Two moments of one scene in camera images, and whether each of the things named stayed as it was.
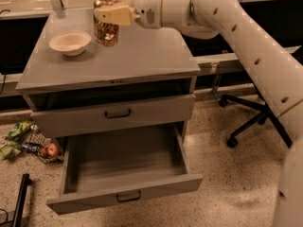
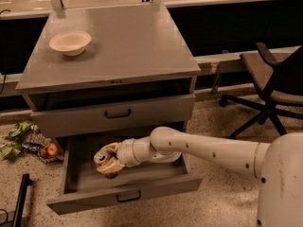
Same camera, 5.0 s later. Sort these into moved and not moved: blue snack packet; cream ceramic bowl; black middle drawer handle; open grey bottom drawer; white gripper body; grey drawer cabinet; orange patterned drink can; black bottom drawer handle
Moved: orange patterned drink can; white gripper body
Not moved: black bottom drawer handle; open grey bottom drawer; grey drawer cabinet; cream ceramic bowl; blue snack packet; black middle drawer handle
